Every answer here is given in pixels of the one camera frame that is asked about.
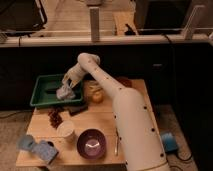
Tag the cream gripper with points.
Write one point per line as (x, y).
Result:
(73, 76)

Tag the grey blue towel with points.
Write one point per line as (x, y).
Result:
(65, 92)

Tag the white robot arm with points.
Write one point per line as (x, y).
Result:
(139, 136)

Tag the green plastic tray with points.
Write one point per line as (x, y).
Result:
(44, 92)

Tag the pale banana peel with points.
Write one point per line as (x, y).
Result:
(94, 86)

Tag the black rectangular block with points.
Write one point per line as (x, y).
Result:
(74, 110)

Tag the white paper cup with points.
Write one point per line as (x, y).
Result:
(66, 130)

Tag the brown wooden bowl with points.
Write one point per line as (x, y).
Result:
(125, 81)

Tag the wooden board table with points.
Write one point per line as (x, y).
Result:
(97, 116)

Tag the purple bowl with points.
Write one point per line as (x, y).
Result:
(91, 144)

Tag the blue grey oven mitt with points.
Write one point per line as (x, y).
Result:
(42, 149)

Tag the black monitor left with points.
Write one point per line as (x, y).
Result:
(22, 15)

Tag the black monitor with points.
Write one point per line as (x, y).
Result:
(22, 15)
(160, 14)

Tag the silver fork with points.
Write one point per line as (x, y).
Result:
(116, 144)

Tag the black monitor right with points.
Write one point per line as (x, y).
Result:
(160, 14)

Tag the blue device on floor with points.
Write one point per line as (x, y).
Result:
(169, 142)

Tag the grey upright post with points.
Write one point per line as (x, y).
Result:
(94, 23)

